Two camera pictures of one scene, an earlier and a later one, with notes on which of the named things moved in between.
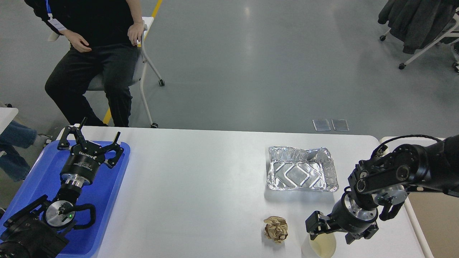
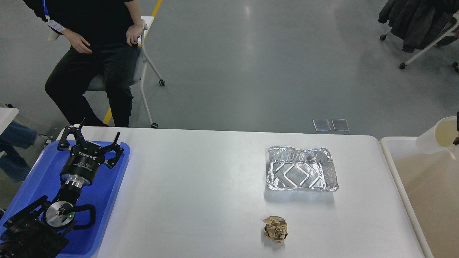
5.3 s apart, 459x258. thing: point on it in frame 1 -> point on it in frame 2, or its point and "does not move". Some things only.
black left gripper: [79, 168] does not move
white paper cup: [324, 246] -> [439, 137]
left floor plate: [321, 124] does not move
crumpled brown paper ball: [276, 228] does not move
